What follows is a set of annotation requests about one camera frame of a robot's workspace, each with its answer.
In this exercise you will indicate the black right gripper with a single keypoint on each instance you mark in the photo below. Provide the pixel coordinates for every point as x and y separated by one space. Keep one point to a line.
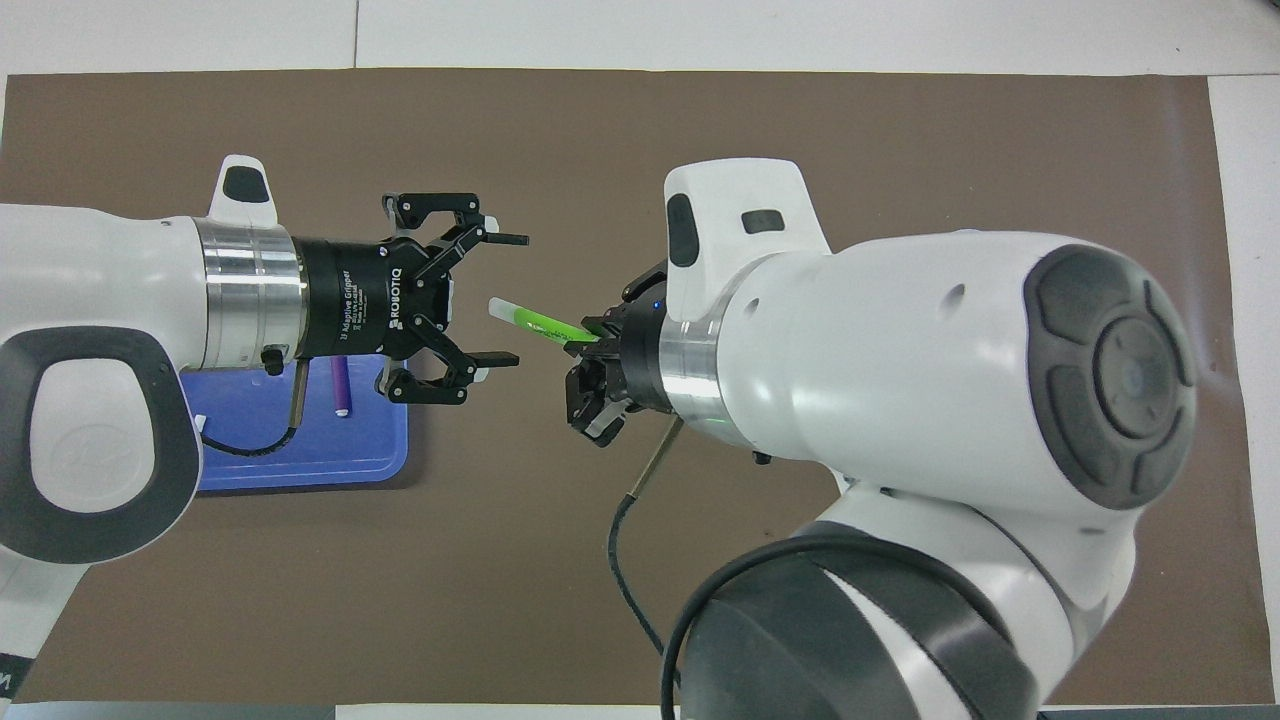
645 360

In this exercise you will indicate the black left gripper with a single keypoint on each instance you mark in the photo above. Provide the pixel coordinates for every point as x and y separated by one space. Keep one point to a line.
350 300

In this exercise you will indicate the green pen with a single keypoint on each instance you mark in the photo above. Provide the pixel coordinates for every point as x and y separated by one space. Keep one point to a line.
545 322

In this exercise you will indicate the purple pen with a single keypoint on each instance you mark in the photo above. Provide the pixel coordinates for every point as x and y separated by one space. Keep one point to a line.
340 385

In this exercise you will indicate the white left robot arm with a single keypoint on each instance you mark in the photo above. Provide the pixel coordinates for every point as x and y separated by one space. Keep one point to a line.
100 280

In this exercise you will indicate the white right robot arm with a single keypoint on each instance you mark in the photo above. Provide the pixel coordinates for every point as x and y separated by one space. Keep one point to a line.
900 350

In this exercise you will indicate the blue plastic tray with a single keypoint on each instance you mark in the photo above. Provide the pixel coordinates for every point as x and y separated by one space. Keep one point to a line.
380 440

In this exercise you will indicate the brown table mat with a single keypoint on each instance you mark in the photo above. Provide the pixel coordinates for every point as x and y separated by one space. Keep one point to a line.
500 550

